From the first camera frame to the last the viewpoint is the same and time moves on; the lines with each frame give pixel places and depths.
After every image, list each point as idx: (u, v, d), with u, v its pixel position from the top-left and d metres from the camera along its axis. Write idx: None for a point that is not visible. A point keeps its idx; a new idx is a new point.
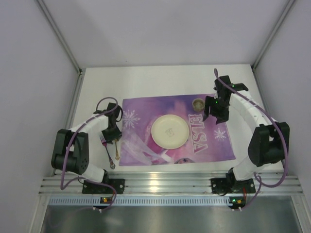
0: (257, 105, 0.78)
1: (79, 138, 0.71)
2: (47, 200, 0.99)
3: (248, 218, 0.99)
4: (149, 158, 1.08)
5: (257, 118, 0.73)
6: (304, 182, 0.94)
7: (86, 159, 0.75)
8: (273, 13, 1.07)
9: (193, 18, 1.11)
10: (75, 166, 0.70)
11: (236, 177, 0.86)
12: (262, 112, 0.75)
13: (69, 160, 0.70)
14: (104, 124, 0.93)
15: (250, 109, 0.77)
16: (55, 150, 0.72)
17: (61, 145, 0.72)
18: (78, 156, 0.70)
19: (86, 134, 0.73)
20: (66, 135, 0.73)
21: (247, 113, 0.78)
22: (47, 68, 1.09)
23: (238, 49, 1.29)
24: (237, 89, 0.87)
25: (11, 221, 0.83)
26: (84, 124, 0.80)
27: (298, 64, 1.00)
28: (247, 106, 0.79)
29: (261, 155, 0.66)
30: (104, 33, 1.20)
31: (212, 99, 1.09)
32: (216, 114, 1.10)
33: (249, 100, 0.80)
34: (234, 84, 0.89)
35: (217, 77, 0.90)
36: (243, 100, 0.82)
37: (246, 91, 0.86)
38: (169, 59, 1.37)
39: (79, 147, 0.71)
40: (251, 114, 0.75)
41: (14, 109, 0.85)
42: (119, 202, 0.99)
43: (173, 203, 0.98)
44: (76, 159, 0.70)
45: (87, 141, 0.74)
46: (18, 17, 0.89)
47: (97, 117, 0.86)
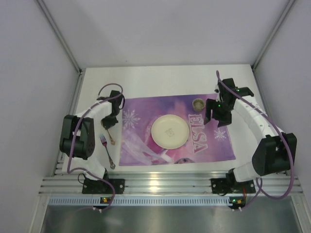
0: (263, 112, 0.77)
1: (86, 123, 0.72)
2: (47, 200, 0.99)
3: (248, 219, 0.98)
4: (149, 158, 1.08)
5: (264, 127, 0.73)
6: (304, 181, 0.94)
7: (93, 142, 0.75)
8: (273, 13, 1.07)
9: (193, 18, 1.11)
10: (82, 150, 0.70)
11: (237, 179, 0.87)
12: (268, 122, 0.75)
13: (76, 144, 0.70)
14: (108, 110, 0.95)
15: (256, 117, 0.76)
16: (63, 135, 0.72)
17: (68, 130, 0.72)
18: (86, 140, 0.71)
19: (92, 120, 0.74)
20: (72, 121, 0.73)
21: (252, 121, 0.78)
22: (47, 68, 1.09)
23: (238, 49, 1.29)
24: (242, 93, 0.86)
25: (11, 221, 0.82)
26: (89, 109, 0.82)
27: (298, 64, 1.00)
28: (252, 113, 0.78)
29: (267, 164, 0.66)
30: (104, 33, 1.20)
31: (212, 102, 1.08)
32: (219, 118, 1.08)
33: (254, 107, 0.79)
34: (239, 89, 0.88)
35: (220, 80, 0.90)
36: (248, 107, 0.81)
37: (250, 96, 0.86)
38: (169, 59, 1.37)
39: (87, 131, 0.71)
40: (258, 124, 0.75)
41: (14, 109, 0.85)
42: (118, 202, 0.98)
43: (172, 203, 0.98)
44: (83, 142, 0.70)
45: (93, 127, 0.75)
46: (18, 16, 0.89)
47: (101, 103, 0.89)
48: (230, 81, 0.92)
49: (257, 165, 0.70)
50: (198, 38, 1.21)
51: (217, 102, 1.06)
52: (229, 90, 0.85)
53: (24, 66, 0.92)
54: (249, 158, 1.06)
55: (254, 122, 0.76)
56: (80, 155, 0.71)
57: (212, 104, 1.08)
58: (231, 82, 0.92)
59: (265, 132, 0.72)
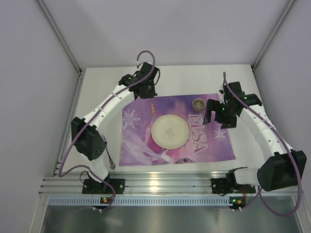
0: (272, 126, 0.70)
1: (90, 132, 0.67)
2: (47, 200, 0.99)
3: (248, 218, 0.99)
4: (149, 158, 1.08)
5: (272, 143, 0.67)
6: (304, 181, 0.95)
7: (99, 146, 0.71)
8: (273, 13, 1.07)
9: (193, 18, 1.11)
10: (88, 149, 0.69)
11: (237, 181, 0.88)
12: (277, 137, 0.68)
13: (81, 143, 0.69)
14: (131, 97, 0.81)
15: (264, 131, 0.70)
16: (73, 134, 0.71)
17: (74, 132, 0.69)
18: (89, 146, 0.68)
19: (96, 131, 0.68)
20: (78, 125, 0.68)
21: (259, 134, 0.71)
22: (47, 68, 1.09)
23: (238, 49, 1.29)
24: (250, 101, 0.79)
25: (11, 221, 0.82)
26: (98, 111, 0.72)
27: (298, 64, 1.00)
28: (261, 126, 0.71)
29: (272, 182, 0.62)
30: (105, 33, 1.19)
31: (215, 104, 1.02)
32: (222, 121, 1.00)
33: (263, 119, 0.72)
34: (247, 95, 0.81)
35: (226, 84, 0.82)
36: (256, 118, 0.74)
37: (259, 106, 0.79)
38: (169, 59, 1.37)
39: (90, 139, 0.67)
40: (266, 138, 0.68)
41: (14, 109, 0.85)
42: (119, 202, 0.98)
43: (172, 202, 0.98)
44: (88, 148, 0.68)
45: (98, 136, 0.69)
46: (18, 16, 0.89)
47: (116, 95, 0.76)
48: (236, 85, 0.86)
49: (261, 179, 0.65)
50: (198, 38, 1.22)
51: (221, 103, 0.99)
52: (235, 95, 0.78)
53: (24, 67, 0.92)
54: (248, 158, 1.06)
55: (262, 135, 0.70)
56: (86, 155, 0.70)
57: (215, 106, 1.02)
58: (237, 87, 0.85)
59: (273, 148, 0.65)
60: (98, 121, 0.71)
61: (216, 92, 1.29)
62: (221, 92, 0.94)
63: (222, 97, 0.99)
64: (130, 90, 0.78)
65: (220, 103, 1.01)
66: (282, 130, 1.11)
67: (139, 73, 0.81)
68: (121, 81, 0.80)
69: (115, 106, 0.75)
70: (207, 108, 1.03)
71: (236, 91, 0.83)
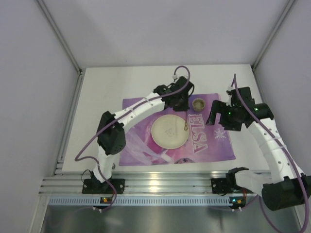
0: (284, 146, 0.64)
1: (115, 129, 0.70)
2: (47, 200, 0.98)
3: (248, 218, 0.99)
4: (149, 158, 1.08)
5: (283, 166, 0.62)
6: None
7: (120, 144, 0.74)
8: (273, 13, 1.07)
9: (193, 18, 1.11)
10: (108, 145, 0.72)
11: (238, 182, 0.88)
12: (288, 158, 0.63)
13: (103, 137, 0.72)
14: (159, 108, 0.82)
15: (274, 151, 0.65)
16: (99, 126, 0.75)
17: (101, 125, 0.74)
18: (111, 141, 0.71)
19: (122, 130, 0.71)
20: (107, 120, 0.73)
21: (268, 153, 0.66)
22: (47, 68, 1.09)
23: (238, 49, 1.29)
24: (260, 112, 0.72)
25: (12, 221, 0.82)
26: (129, 112, 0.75)
27: (298, 64, 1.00)
28: (271, 145, 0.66)
29: (279, 204, 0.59)
30: (104, 33, 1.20)
31: (221, 106, 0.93)
32: (227, 124, 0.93)
33: (274, 137, 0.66)
34: (257, 106, 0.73)
35: (236, 91, 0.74)
36: (267, 135, 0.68)
37: (270, 119, 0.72)
38: (169, 59, 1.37)
39: (113, 136, 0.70)
40: (275, 159, 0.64)
41: (14, 109, 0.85)
42: (119, 202, 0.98)
43: (172, 202, 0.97)
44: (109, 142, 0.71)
45: (123, 135, 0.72)
46: (18, 17, 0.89)
47: (148, 102, 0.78)
48: (247, 92, 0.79)
49: (267, 197, 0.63)
50: (198, 38, 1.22)
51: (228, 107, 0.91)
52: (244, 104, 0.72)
53: (24, 67, 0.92)
54: (248, 158, 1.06)
55: (271, 156, 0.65)
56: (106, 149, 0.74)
57: (221, 108, 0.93)
58: (247, 93, 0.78)
59: (283, 173, 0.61)
60: (127, 122, 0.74)
61: (216, 92, 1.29)
62: (228, 93, 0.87)
63: (229, 100, 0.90)
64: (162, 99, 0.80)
65: (226, 105, 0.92)
66: (282, 130, 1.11)
67: (174, 86, 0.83)
68: (156, 90, 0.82)
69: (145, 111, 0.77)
70: (212, 109, 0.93)
71: (245, 99, 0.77)
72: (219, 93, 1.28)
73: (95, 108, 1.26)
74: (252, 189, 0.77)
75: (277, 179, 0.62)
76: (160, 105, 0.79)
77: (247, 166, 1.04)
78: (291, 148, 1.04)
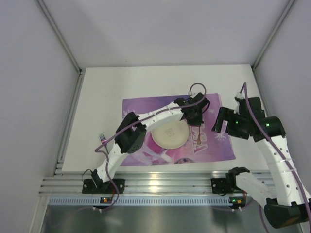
0: (294, 170, 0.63)
1: (138, 129, 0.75)
2: (47, 200, 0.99)
3: (248, 218, 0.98)
4: (149, 158, 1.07)
5: (290, 191, 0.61)
6: (304, 181, 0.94)
7: (138, 144, 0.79)
8: (273, 13, 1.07)
9: (193, 18, 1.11)
10: (127, 144, 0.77)
11: (238, 185, 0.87)
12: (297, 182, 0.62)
13: (124, 136, 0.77)
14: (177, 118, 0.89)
15: (283, 174, 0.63)
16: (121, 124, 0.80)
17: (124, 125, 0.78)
18: (130, 141, 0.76)
19: (143, 133, 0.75)
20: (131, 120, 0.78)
21: (277, 174, 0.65)
22: (47, 68, 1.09)
23: (238, 49, 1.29)
24: (271, 126, 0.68)
25: (11, 221, 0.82)
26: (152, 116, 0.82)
27: (298, 64, 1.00)
28: (281, 167, 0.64)
29: (283, 224, 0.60)
30: (104, 33, 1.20)
31: (228, 114, 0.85)
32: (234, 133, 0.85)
33: (285, 158, 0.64)
34: (269, 119, 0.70)
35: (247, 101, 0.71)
36: (277, 155, 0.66)
37: (282, 136, 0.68)
38: (169, 59, 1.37)
39: (134, 136, 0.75)
40: (284, 182, 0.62)
41: (14, 109, 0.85)
42: (121, 202, 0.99)
43: (172, 202, 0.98)
44: (128, 142, 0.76)
45: (143, 137, 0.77)
46: (18, 17, 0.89)
47: (170, 110, 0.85)
48: (257, 102, 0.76)
49: (270, 215, 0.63)
50: (198, 38, 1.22)
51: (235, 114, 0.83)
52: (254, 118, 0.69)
53: (24, 66, 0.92)
54: (248, 158, 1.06)
55: (280, 178, 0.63)
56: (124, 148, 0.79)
57: (228, 116, 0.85)
58: (257, 104, 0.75)
59: (291, 197, 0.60)
60: (149, 124, 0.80)
61: (216, 92, 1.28)
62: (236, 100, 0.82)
63: (237, 108, 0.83)
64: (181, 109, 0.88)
65: (233, 112, 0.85)
66: None
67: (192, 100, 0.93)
68: (178, 101, 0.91)
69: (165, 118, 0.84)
70: (218, 117, 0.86)
71: (255, 110, 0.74)
72: (219, 93, 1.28)
73: (95, 108, 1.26)
74: (253, 197, 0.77)
75: (283, 203, 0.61)
76: (179, 114, 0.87)
77: (247, 167, 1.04)
78: (291, 148, 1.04)
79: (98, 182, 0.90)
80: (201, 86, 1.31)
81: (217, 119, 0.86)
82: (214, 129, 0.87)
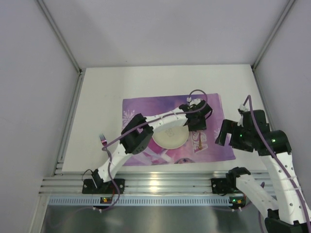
0: (298, 189, 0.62)
1: (145, 131, 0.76)
2: (47, 200, 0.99)
3: (248, 219, 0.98)
4: (149, 158, 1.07)
5: (294, 209, 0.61)
6: (304, 181, 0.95)
7: (143, 146, 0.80)
8: (273, 13, 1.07)
9: (192, 18, 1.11)
10: (132, 145, 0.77)
11: (238, 186, 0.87)
12: (300, 201, 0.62)
13: (129, 138, 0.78)
14: (181, 123, 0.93)
15: (287, 191, 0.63)
16: (127, 126, 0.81)
17: (131, 125, 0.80)
18: (137, 141, 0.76)
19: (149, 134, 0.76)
20: (138, 121, 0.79)
21: (280, 191, 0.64)
22: (47, 68, 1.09)
23: (238, 49, 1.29)
24: (277, 141, 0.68)
25: (11, 221, 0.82)
26: (159, 119, 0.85)
27: (298, 65, 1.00)
28: (285, 185, 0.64)
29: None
30: (104, 33, 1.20)
31: (232, 126, 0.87)
32: (237, 145, 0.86)
33: (290, 177, 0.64)
34: (273, 134, 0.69)
35: (251, 113, 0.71)
36: (282, 173, 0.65)
37: (287, 153, 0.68)
38: (169, 59, 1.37)
39: (141, 137, 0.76)
40: (287, 201, 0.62)
41: (14, 108, 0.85)
42: (121, 202, 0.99)
43: (172, 203, 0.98)
44: (133, 142, 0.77)
45: (148, 139, 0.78)
46: (18, 18, 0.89)
47: (176, 115, 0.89)
48: (262, 116, 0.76)
49: (270, 227, 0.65)
50: (198, 39, 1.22)
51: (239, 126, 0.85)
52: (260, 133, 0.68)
53: (24, 66, 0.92)
54: (248, 158, 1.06)
55: (284, 196, 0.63)
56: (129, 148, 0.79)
57: (231, 128, 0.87)
58: (262, 118, 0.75)
59: (293, 216, 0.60)
60: (156, 127, 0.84)
61: (216, 92, 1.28)
62: (240, 112, 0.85)
63: (241, 120, 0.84)
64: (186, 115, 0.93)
65: (237, 124, 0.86)
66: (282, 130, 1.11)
67: (196, 106, 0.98)
68: (182, 106, 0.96)
69: (171, 122, 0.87)
70: (221, 129, 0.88)
71: (259, 124, 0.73)
72: (219, 93, 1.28)
73: (95, 108, 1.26)
74: (253, 203, 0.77)
75: (285, 220, 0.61)
76: (183, 119, 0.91)
77: (247, 166, 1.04)
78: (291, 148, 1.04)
79: (98, 182, 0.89)
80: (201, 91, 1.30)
81: (220, 131, 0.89)
82: (218, 141, 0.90)
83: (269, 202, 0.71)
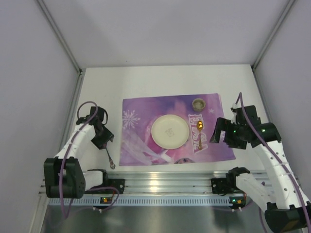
0: (290, 173, 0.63)
1: (70, 166, 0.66)
2: (47, 200, 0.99)
3: (248, 218, 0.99)
4: (149, 158, 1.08)
5: (288, 194, 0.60)
6: (304, 181, 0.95)
7: (82, 182, 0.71)
8: (273, 14, 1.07)
9: (192, 18, 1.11)
10: (75, 190, 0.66)
11: (238, 186, 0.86)
12: (294, 185, 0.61)
13: (65, 188, 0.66)
14: (92, 134, 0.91)
15: (280, 177, 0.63)
16: (48, 182, 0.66)
17: (51, 176, 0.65)
18: (74, 181, 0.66)
19: (77, 160, 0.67)
20: (54, 166, 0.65)
21: (274, 178, 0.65)
22: (47, 67, 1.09)
23: (238, 49, 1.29)
24: (267, 131, 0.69)
25: (11, 222, 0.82)
26: (70, 144, 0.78)
27: (298, 64, 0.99)
28: (277, 171, 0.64)
29: (283, 229, 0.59)
30: (104, 33, 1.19)
31: (226, 124, 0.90)
32: (232, 142, 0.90)
33: (282, 163, 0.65)
34: (263, 125, 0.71)
35: (242, 108, 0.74)
36: (274, 159, 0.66)
37: (278, 141, 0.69)
38: (170, 59, 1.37)
39: (73, 174, 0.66)
40: (281, 186, 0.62)
41: (14, 108, 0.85)
42: (119, 202, 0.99)
43: (172, 203, 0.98)
44: (73, 186, 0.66)
45: (79, 166, 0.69)
46: (18, 17, 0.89)
47: (81, 130, 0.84)
48: (253, 110, 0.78)
49: (270, 220, 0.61)
50: (198, 38, 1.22)
51: (233, 124, 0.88)
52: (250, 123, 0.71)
53: (24, 66, 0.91)
54: (248, 158, 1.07)
55: (277, 181, 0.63)
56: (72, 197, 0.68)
57: (226, 126, 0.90)
58: (253, 112, 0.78)
59: (288, 200, 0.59)
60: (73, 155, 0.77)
61: (216, 92, 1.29)
62: (233, 110, 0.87)
63: (234, 118, 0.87)
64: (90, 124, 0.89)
65: (231, 122, 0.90)
66: (282, 130, 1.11)
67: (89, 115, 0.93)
68: (78, 121, 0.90)
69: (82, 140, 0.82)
70: (216, 127, 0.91)
71: (251, 117, 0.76)
72: (219, 93, 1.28)
73: None
74: (253, 200, 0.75)
75: (282, 207, 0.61)
76: (90, 129, 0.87)
77: (247, 166, 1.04)
78: (291, 148, 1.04)
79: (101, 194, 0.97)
80: (201, 90, 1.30)
81: (215, 128, 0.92)
82: (213, 139, 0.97)
83: (268, 195, 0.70)
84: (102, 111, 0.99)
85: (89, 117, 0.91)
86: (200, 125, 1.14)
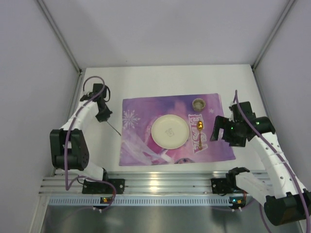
0: (285, 161, 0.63)
1: (75, 136, 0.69)
2: (47, 200, 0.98)
3: (247, 218, 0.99)
4: (149, 158, 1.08)
5: (285, 181, 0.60)
6: (303, 181, 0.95)
7: (85, 153, 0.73)
8: (273, 13, 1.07)
9: (192, 18, 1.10)
10: (77, 162, 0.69)
11: (238, 185, 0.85)
12: (290, 173, 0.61)
13: (70, 158, 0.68)
14: (95, 109, 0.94)
15: (276, 165, 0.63)
16: (54, 152, 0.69)
17: (57, 146, 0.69)
18: (78, 152, 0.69)
19: (80, 131, 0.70)
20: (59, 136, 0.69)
21: (270, 168, 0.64)
22: (47, 67, 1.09)
23: (239, 49, 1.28)
24: (262, 124, 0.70)
25: (11, 222, 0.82)
26: (74, 118, 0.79)
27: (298, 64, 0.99)
28: (273, 160, 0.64)
29: (282, 220, 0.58)
30: (104, 33, 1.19)
31: (224, 122, 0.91)
32: (230, 140, 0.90)
33: (277, 152, 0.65)
34: (258, 119, 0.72)
35: (237, 104, 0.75)
36: (268, 149, 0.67)
37: (272, 133, 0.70)
38: (170, 59, 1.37)
39: (77, 144, 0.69)
40: (277, 174, 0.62)
41: (14, 108, 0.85)
42: (119, 202, 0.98)
43: (173, 203, 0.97)
44: (77, 156, 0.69)
45: (83, 138, 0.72)
46: (18, 17, 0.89)
47: (85, 107, 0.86)
48: (249, 108, 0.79)
49: (270, 213, 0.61)
50: (198, 38, 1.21)
51: (230, 122, 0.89)
52: (245, 116, 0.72)
53: (23, 66, 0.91)
54: (248, 159, 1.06)
55: (273, 171, 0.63)
56: (76, 168, 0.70)
57: (224, 124, 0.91)
58: (248, 108, 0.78)
59: (285, 188, 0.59)
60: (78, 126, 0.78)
61: (216, 92, 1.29)
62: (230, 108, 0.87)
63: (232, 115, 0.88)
64: (93, 102, 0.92)
65: (230, 120, 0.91)
66: (282, 130, 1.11)
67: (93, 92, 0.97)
68: (82, 98, 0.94)
69: (85, 114, 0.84)
70: (215, 125, 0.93)
71: (247, 113, 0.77)
72: (219, 93, 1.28)
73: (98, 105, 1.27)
74: (253, 196, 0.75)
75: (279, 195, 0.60)
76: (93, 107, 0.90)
77: (247, 166, 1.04)
78: (291, 148, 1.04)
79: (102, 190, 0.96)
80: (201, 90, 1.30)
81: (214, 127, 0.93)
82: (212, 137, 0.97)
83: (267, 190, 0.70)
84: (105, 90, 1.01)
85: (93, 95, 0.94)
86: (200, 125, 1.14)
